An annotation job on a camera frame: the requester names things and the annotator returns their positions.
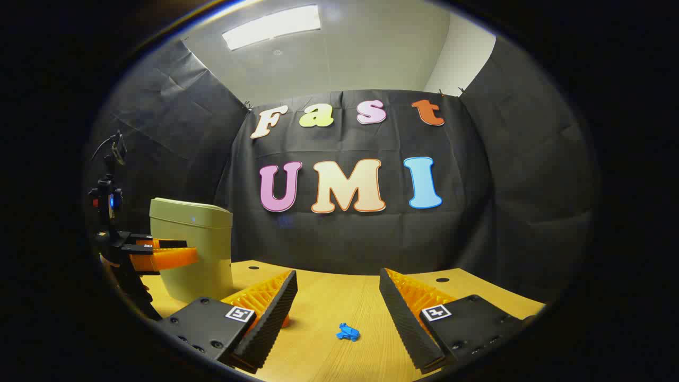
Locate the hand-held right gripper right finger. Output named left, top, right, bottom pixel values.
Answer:
left=379, top=268, right=536, bottom=374

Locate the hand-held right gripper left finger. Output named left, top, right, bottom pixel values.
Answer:
left=159, top=270, right=299, bottom=374

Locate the pale green desktop garbage bin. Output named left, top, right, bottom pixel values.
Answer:
left=149, top=197, right=234, bottom=303

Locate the wooden desktop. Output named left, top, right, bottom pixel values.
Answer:
left=139, top=260, right=547, bottom=382

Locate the ceiling light panel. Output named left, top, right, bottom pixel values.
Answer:
left=222, top=4, right=322, bottom=51

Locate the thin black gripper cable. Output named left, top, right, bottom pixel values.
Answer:
left=90, top=133, right=120, bottom=162

